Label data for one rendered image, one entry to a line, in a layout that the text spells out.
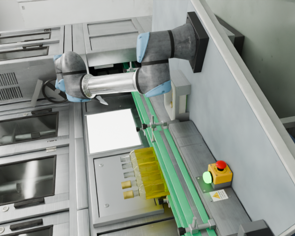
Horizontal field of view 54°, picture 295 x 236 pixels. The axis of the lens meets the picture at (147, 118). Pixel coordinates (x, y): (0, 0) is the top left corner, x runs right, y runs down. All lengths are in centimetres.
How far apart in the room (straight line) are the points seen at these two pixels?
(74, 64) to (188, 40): 54
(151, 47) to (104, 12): 376
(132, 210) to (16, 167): 79
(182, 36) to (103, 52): 103
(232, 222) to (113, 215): 59
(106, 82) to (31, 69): 100
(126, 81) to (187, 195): 54
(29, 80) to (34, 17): 277
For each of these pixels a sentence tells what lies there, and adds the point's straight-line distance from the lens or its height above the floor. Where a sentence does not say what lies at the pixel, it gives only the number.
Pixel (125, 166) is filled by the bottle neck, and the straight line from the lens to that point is 144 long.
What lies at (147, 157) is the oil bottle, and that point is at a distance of 145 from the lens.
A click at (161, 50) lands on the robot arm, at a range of 118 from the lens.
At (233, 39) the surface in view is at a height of 11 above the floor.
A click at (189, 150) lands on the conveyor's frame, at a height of 84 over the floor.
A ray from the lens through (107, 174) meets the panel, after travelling 161.
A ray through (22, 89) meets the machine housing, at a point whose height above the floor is 174.
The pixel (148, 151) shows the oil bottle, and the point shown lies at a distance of 149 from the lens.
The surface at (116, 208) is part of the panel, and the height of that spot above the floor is 120.
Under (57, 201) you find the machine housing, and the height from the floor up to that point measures 150.
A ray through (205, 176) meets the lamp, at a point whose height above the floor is 85.
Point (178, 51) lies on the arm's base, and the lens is 120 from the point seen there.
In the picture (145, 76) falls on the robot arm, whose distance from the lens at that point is 119.
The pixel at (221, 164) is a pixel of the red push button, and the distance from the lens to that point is 112.
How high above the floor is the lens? 120
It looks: 9 degrees down
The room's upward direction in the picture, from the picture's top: 99 degrees counter-clockwise
